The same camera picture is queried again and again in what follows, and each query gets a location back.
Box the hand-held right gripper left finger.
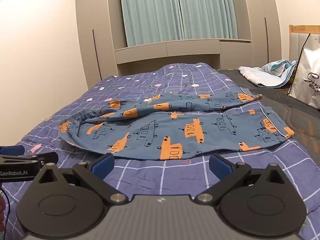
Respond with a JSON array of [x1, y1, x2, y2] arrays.
[[35, 152, 129, 207]]

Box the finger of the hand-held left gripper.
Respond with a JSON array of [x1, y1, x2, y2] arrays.
[[0, 152, 59, 166], [0, 145, 25, 157]]

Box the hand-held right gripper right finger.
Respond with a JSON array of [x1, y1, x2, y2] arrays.
[[194, 153, 292, 206]]

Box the blue pants with orange print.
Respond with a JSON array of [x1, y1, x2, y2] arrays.
[[58, 92, 295, 161]]

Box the purple grid blanket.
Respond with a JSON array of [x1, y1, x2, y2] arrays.
[[0, 64, 320, 240]]

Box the dark grey mattress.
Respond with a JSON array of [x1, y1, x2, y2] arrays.
[[216, 69, 320, 167]]

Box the light blue crumpled cloth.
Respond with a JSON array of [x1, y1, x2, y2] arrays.
[[237, 59, 299, 88]]

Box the white shopping bag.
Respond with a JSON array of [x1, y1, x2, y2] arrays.
[[287, 33, 320, 109]]

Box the beige built-in wardrobe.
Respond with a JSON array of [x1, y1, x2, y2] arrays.
[[75, 0, 283, 90]]

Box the wooden padded headboard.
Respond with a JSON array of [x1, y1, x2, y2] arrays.
[[289, 24, 320, 61]]

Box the light green curtain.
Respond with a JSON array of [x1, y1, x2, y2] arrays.
[[119, 0, 239, 47]]

